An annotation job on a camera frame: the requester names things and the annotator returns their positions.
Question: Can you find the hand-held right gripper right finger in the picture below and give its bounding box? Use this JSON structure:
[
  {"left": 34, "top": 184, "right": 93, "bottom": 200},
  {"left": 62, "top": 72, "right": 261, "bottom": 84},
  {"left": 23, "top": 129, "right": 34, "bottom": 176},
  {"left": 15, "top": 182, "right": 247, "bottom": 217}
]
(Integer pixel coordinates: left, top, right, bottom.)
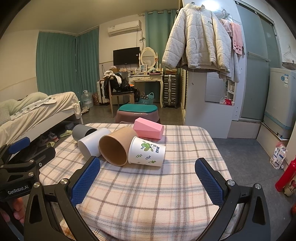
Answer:
[{"left": 195, "top": 158, "right": 271, "bottom": 241}]

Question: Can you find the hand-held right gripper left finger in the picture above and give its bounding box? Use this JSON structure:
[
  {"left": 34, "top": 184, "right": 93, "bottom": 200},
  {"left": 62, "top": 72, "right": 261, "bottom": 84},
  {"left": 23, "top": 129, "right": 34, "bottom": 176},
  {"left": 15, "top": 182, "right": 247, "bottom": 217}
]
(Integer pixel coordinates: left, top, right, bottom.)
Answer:
[{"left": 23, "top": 156, "right": 101, "bottom": 241}]

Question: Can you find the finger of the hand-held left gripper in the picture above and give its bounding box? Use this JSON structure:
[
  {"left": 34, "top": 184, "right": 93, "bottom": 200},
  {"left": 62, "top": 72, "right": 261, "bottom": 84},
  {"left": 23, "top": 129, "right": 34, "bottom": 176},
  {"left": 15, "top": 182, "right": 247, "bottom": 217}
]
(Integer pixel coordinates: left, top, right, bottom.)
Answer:
[
  {"left": 0, "top": 146, "right": 56, "bottom": 186},
  {"left": 0, "top": 137, "right": 31, "bottom": 163}
]

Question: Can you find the plain white cup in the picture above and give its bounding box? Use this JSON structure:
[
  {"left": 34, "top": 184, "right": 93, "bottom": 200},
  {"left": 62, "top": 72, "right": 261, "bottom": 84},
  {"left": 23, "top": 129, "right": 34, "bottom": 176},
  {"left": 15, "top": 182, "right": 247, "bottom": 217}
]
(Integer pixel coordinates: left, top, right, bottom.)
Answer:
[{"left": 77, "top": 128, "right": 112, "bottom": 158}]

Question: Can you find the grey plastic cup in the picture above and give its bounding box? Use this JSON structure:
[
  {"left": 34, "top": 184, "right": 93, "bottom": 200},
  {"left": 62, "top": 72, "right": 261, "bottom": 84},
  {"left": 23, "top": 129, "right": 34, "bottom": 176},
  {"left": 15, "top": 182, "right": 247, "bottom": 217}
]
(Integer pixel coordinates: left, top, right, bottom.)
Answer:
[{"left": 72, "top": 124, "right": 98, "bottom": 141}]

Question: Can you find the brown paper cup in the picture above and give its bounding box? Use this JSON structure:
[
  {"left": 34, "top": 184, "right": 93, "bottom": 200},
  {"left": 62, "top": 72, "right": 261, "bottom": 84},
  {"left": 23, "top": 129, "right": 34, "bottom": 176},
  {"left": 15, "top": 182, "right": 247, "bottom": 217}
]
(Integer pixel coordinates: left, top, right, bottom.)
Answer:
[{"left": 99, "top": 126, "right": 139, "bottom": 166}]

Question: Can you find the white floral paper cup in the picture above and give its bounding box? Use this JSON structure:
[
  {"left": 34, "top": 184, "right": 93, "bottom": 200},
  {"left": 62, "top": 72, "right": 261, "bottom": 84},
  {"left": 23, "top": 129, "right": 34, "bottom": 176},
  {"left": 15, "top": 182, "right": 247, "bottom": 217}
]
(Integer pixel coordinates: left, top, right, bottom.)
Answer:
[{"left": 128, "top": 136, "right": 166, "bottom": 167}]

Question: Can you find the pink faceted cup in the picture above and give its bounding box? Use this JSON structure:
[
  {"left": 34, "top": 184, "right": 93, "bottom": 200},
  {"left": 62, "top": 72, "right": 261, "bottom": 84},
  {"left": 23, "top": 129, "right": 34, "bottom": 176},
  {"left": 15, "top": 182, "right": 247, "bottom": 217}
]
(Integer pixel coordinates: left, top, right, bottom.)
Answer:
[{"left": 133, "top": 117, "right": 164, "bottom": 140}]

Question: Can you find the person's left hand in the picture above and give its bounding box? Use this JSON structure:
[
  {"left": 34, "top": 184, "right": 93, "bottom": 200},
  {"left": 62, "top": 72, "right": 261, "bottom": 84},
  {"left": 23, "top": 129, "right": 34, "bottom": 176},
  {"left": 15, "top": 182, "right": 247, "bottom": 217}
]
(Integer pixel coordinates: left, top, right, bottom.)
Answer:
[{"left": 10, "top": 197, "right": 26, "bottom": 224}]

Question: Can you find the bed with beige sheets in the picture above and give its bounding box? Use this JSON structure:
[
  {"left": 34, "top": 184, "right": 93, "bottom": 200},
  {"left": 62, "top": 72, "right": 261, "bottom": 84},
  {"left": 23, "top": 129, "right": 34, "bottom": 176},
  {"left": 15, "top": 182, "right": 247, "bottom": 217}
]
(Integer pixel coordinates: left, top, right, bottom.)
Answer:
[{"left": 0, "top": 91, "right": 81, "bottom": 139}]

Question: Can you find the light green quilt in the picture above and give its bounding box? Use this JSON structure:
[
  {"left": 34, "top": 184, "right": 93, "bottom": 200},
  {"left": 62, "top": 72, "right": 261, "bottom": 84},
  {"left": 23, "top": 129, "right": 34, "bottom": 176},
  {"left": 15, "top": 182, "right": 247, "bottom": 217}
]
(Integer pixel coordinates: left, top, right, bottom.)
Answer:
[{"left": 0, "top": 92, "right": 48, "bottom": 114}]

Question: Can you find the plaid tablecloth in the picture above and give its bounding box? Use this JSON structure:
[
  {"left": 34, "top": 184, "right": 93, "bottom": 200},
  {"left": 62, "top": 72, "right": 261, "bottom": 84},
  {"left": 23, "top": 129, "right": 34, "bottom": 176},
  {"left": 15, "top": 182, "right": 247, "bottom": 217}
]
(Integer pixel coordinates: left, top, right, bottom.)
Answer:
[{"left": 38, "top": 123, "right": 234, "bottom": 241}]

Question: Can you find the clear water jug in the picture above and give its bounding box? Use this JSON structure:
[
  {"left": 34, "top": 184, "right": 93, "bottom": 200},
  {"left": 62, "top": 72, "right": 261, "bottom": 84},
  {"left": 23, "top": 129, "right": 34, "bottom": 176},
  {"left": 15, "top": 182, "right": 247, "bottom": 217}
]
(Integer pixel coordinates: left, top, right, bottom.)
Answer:
[{"left": 80, "top": 90, "right": 93, "bottom": 108}]

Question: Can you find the white wardrobe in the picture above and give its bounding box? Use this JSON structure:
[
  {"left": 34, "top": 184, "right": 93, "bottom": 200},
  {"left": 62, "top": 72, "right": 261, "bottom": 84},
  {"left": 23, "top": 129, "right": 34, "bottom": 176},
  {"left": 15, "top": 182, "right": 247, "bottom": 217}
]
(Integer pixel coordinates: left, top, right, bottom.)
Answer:
[{"left": 180, "top": 0, "right": 248, "bottom": 139}]

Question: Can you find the white printed package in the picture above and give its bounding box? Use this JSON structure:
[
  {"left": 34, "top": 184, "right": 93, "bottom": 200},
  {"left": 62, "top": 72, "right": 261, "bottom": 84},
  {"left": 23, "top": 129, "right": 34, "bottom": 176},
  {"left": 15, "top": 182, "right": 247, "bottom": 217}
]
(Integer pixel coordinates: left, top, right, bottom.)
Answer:
[{"left": 270, "top": 142, "right": 287, "bottom": 169}]

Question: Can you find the red bottle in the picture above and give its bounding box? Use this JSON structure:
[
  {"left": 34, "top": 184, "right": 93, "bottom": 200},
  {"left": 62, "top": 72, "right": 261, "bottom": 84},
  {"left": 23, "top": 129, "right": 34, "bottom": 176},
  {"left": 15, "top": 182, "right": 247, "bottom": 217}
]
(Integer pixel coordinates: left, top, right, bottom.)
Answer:
[{"left": 275, "top": 155, "right": 296, "bottom": 193}]

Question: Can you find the mauve plastic stool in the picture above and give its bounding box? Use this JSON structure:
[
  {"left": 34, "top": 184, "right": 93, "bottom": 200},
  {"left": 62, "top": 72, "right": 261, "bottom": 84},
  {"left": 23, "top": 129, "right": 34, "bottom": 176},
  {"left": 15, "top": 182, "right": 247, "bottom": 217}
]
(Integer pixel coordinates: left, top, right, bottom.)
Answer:
[{"left": 116, "top": 109, "right": 160, "bottom": 124}]

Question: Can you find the green window curtain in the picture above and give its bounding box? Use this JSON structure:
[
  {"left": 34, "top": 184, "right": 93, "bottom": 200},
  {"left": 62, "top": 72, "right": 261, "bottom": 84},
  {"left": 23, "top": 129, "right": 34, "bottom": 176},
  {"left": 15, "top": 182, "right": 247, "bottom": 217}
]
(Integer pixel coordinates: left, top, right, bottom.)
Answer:
[
  {"left": 36, "top": 31, "right": 78, "bottom": 102},
  {"left": 76, "top": 29, "right": 100, "bottom": 98}
]

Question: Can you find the cream suitcase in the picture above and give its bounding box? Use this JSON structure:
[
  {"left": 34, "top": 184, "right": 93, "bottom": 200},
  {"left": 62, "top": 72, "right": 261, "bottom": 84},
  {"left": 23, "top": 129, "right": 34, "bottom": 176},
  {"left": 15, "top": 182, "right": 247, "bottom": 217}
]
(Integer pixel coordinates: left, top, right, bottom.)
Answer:
[{"left": 97, "top": 79, "right": 110, "bottom": 105}]

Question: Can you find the teal stool cushion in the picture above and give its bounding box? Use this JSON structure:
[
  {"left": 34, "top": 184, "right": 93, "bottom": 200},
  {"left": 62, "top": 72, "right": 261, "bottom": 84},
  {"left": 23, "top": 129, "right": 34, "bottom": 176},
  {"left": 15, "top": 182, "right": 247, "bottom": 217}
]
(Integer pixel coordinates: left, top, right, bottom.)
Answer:
[{"left": 118, "top": 104, "right": 158, "bottom": 114}]

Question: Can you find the wooden chair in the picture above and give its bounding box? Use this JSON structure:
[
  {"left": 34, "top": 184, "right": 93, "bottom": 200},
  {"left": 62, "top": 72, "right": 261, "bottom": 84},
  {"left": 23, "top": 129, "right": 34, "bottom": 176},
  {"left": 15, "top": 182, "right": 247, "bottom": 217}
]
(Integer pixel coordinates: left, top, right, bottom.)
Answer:
[{"left": 108, "top": 76, "right": 139, "bottom": 118}]

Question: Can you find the dark ribbed suitcase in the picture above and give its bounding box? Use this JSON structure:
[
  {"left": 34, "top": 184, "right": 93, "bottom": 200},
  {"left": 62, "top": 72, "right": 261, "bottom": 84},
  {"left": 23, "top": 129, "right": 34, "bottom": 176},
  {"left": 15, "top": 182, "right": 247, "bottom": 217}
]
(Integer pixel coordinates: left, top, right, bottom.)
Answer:
[{"left": 162, "top": 74, "right": 180, "bottom": 108}]

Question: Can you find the black clothes pile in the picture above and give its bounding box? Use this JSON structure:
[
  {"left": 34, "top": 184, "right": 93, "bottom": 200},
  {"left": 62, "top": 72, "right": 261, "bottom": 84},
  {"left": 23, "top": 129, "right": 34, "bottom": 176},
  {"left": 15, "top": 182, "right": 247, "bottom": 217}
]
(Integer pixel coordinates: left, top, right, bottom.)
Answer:
[{"left": 104, "top": 73, "right": 140, "bottom": 100}]

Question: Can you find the teal plastic basket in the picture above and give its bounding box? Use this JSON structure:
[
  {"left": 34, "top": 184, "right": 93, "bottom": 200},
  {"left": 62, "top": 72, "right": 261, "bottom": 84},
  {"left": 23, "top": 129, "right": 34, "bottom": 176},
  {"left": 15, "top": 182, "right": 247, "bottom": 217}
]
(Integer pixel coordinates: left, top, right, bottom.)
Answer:
[{"left": 139, "top": 92, "right": 154, "bottom": 104}]

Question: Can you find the white washing machine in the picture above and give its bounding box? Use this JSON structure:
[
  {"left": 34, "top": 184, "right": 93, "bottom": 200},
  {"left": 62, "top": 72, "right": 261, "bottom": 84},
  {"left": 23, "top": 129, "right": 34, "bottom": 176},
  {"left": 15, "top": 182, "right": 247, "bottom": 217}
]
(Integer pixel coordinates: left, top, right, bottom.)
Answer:
[{"left": 264, "top": 67, "right": 296, "bottom": 141}]

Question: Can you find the white cloth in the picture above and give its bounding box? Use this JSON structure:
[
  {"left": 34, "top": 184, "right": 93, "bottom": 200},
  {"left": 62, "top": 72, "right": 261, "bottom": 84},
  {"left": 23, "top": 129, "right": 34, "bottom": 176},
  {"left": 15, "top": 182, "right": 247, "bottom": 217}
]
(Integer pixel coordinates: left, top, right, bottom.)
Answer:
[{"left": 103, "top": 70, "right": 122, "bottom": 85}]

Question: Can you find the grey hanging garment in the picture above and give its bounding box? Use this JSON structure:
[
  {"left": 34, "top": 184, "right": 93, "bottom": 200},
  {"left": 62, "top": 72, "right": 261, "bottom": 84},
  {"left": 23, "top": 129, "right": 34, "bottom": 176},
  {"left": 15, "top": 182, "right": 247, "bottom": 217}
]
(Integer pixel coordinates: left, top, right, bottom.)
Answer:
[{"left": 217, "top": 46, "right": 242, "bottom": 82}]

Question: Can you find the white dressing table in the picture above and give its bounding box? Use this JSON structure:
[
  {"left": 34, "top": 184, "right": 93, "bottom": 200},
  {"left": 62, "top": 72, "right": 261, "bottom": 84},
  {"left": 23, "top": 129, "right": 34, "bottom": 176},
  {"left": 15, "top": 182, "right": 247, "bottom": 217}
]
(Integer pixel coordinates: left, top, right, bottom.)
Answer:
[{"left": 128, "top": 73, "right": 164, "bottom": 108}]

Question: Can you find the frosted glass sliding door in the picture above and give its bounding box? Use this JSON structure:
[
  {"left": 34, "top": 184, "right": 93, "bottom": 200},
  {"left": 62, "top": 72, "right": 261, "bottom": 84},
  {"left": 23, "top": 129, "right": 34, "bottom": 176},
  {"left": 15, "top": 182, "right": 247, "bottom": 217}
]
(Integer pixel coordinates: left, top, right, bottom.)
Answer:
[{"left": 233, "top": 0, "right": 283, "bottom": 121}]

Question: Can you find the black television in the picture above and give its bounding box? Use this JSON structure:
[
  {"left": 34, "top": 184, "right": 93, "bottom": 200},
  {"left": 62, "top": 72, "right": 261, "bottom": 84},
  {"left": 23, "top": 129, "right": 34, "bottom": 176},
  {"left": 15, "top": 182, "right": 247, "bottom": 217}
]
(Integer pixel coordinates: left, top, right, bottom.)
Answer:
[{"left": 113, "top": 47, "right": 140, "bottom": 66}]

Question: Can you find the oval white mirror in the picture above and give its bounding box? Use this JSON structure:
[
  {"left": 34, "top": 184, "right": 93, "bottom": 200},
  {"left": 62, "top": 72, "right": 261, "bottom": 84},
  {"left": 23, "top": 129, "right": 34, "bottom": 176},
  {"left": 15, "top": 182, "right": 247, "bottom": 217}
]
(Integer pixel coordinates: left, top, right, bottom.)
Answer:
[{"left": 140, "top": 47, "right": 159, "bottom": 69}]

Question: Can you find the white puffer jacket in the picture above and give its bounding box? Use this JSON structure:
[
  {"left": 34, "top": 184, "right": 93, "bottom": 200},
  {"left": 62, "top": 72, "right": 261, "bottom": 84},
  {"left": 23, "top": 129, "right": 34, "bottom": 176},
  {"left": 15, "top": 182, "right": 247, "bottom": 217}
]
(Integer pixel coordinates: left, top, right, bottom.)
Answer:
[{"left": 162, "top": 3, "right": 236, "bottom": 73}]

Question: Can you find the pink towel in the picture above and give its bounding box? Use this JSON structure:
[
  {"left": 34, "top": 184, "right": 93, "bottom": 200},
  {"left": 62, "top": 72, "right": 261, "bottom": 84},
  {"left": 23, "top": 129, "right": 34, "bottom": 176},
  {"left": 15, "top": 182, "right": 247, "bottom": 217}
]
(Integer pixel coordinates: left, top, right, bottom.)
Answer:
[{"left": 220, "top": 19, "right": 245, "bottom": 55}]

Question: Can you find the white air conditioner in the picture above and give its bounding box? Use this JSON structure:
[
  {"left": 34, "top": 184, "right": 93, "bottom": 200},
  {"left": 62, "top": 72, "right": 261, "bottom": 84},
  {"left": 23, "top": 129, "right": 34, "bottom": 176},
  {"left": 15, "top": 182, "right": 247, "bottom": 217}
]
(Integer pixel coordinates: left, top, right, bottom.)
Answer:
[{"left": 107, "top": 20, "right": 142, "bottom": 36}]

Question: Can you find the teal patterned curtain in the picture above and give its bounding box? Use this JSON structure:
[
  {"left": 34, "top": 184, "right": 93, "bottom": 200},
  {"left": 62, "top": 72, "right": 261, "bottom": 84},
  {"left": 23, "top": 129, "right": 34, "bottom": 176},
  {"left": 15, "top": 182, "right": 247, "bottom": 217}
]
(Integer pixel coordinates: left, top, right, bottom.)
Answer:
[{"left": 145, "top": 9, "right": 178, "bottom": 77}]

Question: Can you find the white bed frame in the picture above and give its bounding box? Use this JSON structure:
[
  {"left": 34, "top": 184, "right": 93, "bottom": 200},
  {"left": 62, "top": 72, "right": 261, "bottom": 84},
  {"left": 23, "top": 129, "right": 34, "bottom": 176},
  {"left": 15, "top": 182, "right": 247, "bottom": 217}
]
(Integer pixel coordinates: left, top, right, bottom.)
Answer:
[{"left": 0, "top": 111, "right": 84, "bottom": 149}]

